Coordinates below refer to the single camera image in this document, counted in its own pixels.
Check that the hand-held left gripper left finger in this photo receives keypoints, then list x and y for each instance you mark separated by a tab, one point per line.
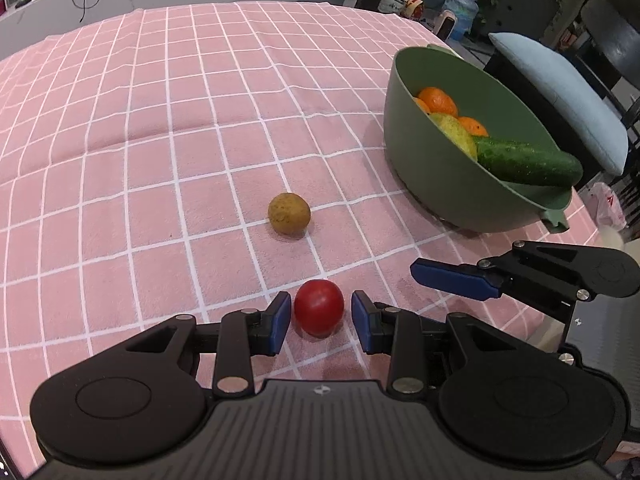
279	322

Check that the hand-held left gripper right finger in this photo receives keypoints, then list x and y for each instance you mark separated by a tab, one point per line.
363	322

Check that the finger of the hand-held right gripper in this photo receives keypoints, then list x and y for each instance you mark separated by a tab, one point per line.
450	277

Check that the red tomato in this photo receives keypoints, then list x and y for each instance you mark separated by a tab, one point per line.
319	307

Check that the green colander bowl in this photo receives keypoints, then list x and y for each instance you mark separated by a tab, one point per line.
440	175

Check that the small brown round fruit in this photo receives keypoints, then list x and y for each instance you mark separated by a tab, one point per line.
289	214

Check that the green cucumber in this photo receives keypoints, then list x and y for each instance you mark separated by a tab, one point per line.
525	162

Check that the yellow-green pear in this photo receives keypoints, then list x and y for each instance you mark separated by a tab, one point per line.
455	135

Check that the orange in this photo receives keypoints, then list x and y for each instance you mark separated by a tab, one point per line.
422	105
438	101
472	126

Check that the white bag red mark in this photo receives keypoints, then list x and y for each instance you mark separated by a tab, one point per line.
607	205

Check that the light blue cushion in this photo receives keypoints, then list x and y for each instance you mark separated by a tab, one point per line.
560	85

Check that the pink checked tablecloth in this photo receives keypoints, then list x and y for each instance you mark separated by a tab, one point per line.
175	135

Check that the black chair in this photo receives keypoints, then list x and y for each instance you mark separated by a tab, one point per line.
612	40

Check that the blue water jug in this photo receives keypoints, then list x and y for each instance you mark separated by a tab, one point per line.
460	12

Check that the orange red bag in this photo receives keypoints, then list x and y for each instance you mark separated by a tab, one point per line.
416	5

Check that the dark cabinet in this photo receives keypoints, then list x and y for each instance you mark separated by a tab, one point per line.
520	10

